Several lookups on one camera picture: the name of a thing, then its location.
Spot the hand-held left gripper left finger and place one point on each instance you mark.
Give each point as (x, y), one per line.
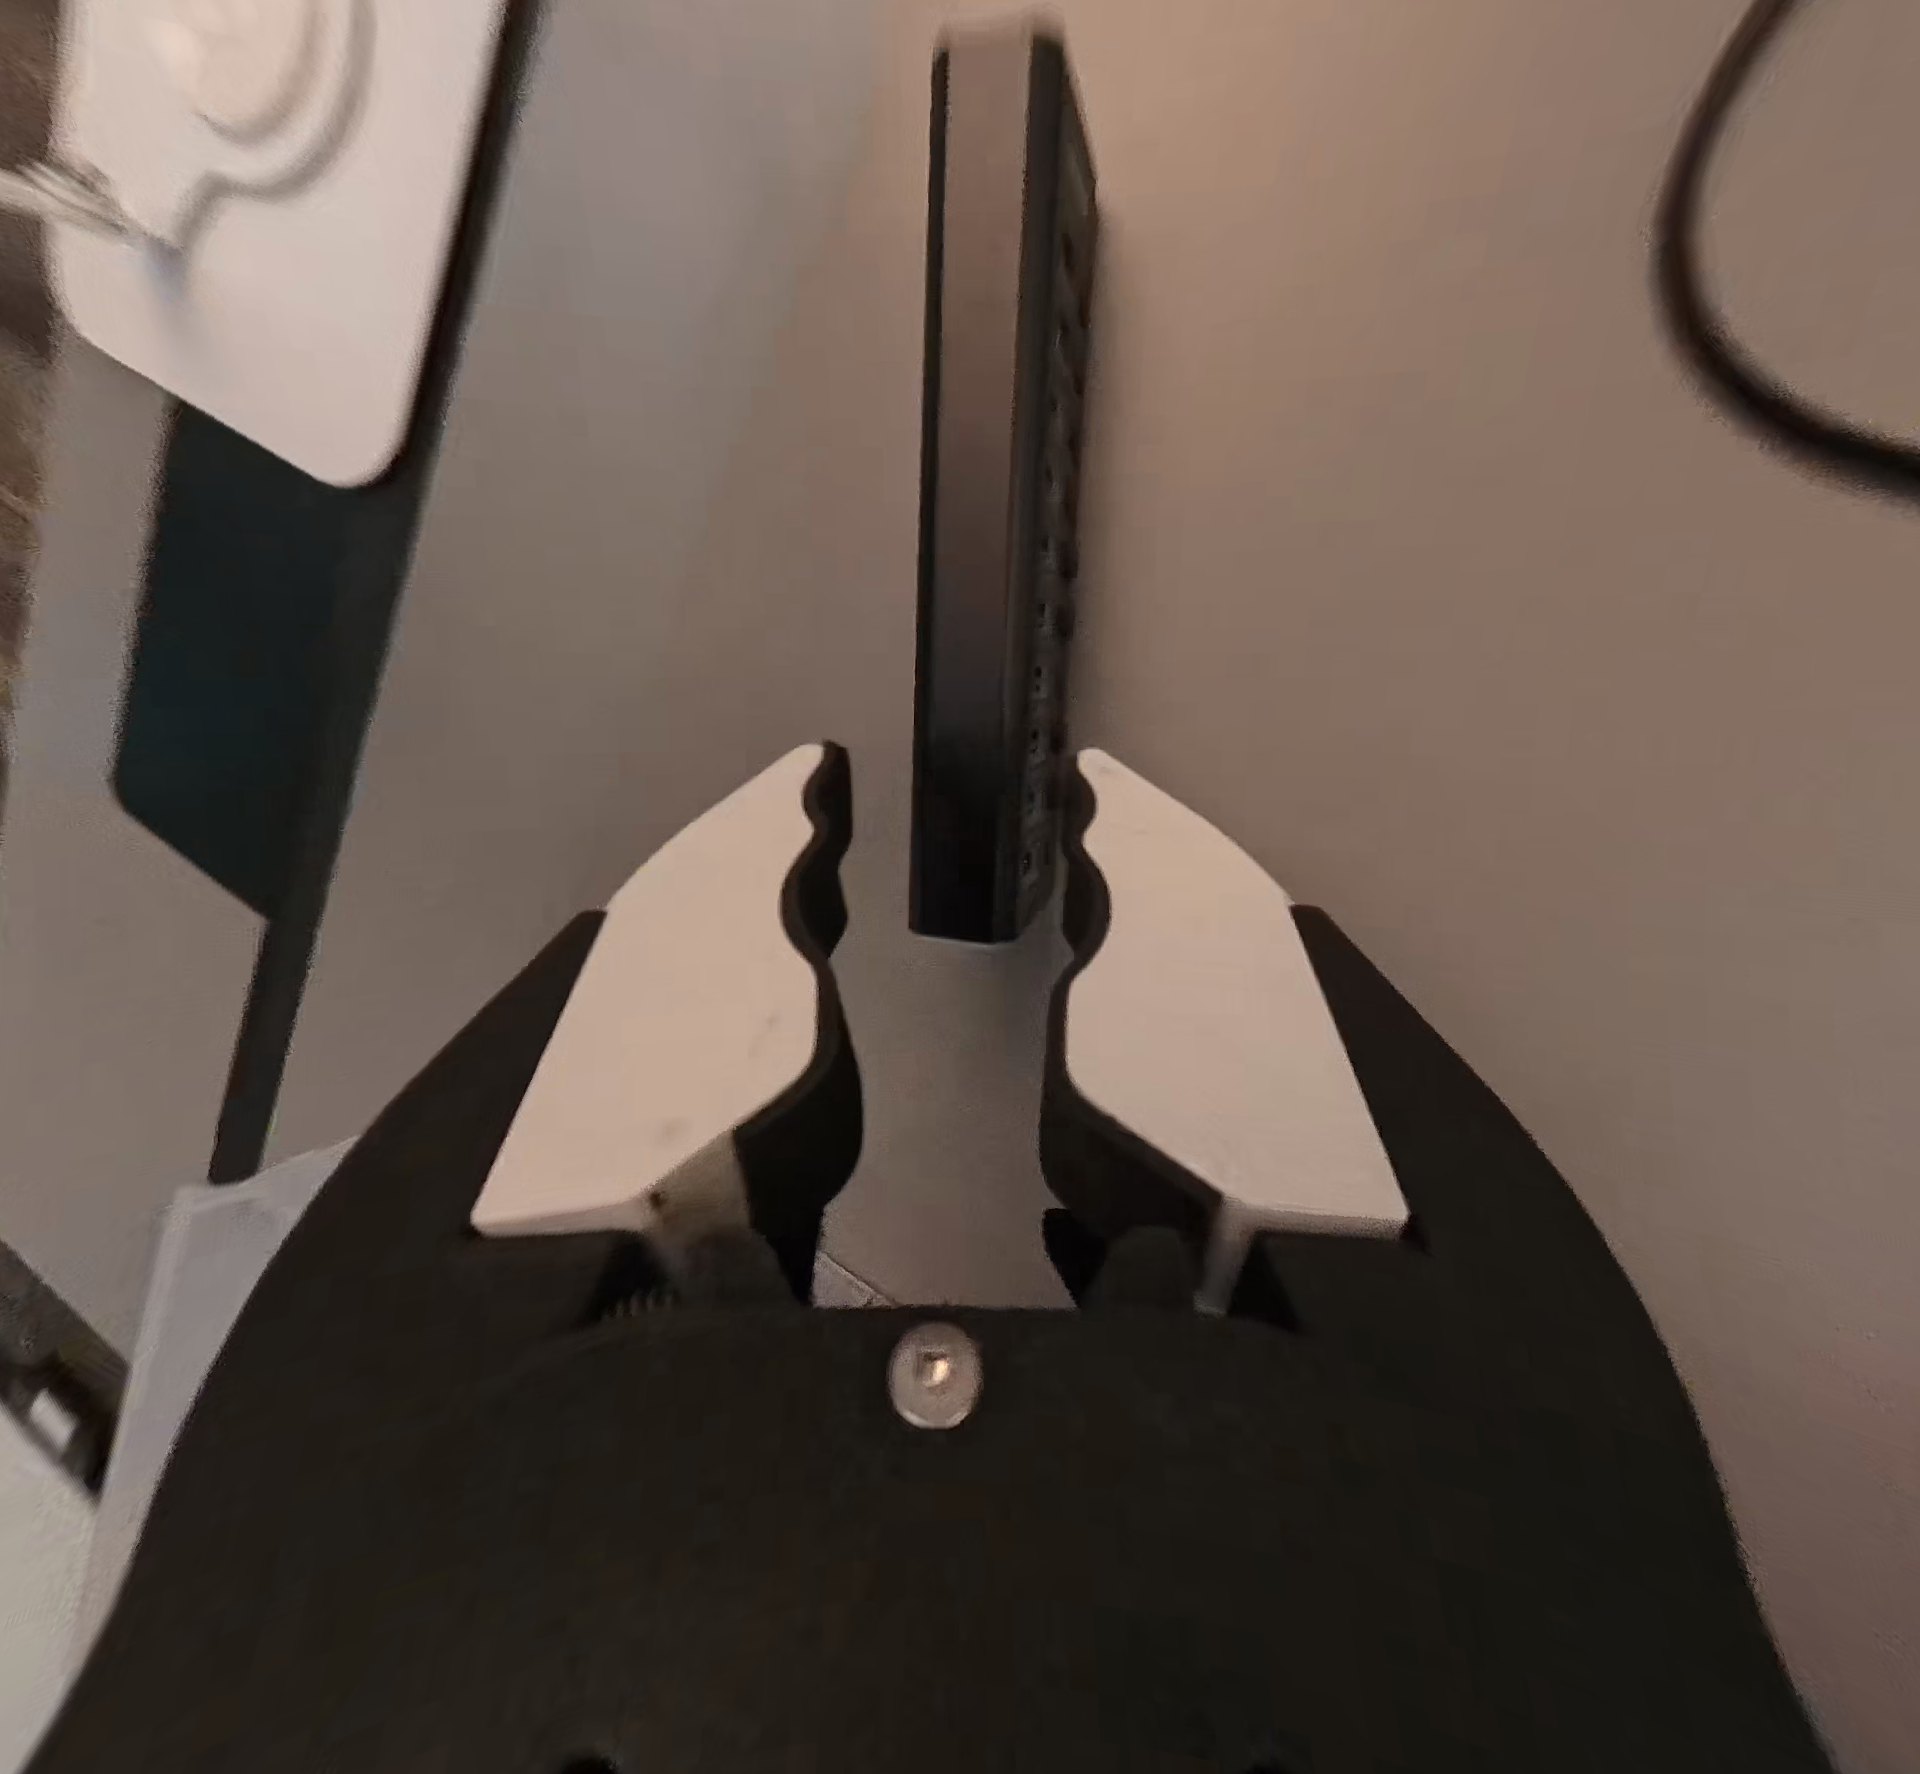
(674, 1038)

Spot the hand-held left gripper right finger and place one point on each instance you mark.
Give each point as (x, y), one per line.
(1214, 1038)

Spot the clear plastic bin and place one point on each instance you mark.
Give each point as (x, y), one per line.
(224, 1279)

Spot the grey black usb hub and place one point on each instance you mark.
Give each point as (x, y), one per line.
(976, 454)

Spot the white metal board stand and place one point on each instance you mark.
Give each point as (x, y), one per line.
(300, 153)

